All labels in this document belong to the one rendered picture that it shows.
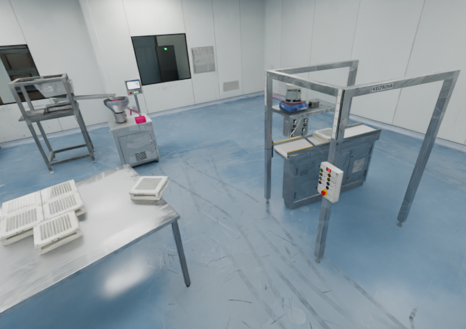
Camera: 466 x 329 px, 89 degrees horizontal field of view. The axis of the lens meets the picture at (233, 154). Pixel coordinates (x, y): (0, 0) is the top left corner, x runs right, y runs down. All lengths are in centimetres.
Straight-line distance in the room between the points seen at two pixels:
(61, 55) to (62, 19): 72
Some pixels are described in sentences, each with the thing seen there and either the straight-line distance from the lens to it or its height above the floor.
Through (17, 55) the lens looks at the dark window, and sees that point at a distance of 682.
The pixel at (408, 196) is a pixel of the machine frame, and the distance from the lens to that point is 303.
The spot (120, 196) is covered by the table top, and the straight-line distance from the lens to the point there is 223.
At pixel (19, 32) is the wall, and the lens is 678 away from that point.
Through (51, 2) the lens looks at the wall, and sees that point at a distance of 675.
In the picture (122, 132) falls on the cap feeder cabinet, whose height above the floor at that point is 69.
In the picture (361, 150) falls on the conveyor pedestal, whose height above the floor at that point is 58.
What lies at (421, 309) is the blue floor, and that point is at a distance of 264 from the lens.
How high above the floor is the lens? 199
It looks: 27 degrees down
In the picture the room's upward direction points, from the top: 4 degrees counter-clockwise
